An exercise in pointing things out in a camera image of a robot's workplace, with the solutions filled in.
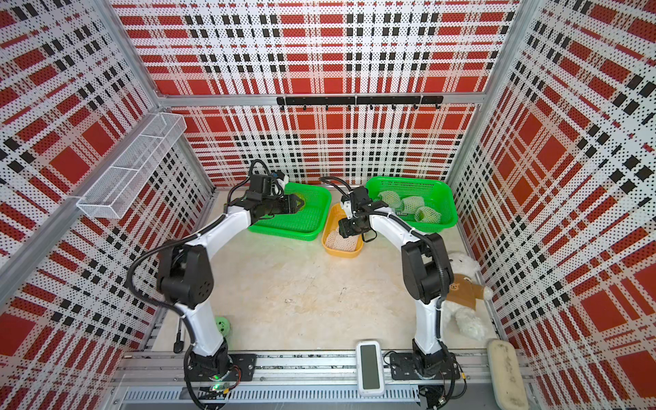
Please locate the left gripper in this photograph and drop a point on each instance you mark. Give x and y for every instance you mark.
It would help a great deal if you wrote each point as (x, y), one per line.
(290, 204)

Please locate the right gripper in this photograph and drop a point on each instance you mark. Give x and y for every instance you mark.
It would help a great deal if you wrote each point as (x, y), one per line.
(344, 230)

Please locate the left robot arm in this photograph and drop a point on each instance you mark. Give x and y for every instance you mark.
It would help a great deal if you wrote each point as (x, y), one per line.
(185, 276)

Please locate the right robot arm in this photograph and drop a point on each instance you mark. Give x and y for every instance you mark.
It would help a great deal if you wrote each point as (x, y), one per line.
(426, 271)

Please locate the yellow tray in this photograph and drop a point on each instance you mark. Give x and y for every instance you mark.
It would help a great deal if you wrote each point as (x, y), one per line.
(332, 241)

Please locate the empty green basket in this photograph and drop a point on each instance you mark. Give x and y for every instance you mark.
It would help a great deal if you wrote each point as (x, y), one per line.
(425, 204)

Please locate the white timer device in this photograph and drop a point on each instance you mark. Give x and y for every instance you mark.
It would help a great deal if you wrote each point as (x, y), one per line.
(370, 368)

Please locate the plush toy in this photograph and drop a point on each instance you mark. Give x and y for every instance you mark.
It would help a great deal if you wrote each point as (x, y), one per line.
(462, 299)

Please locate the black hook rail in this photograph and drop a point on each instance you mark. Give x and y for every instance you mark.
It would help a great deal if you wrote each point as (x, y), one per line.
(412, 100)

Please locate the clear wall shelf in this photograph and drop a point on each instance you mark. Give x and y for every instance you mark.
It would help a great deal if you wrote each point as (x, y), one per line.
(117, 188)

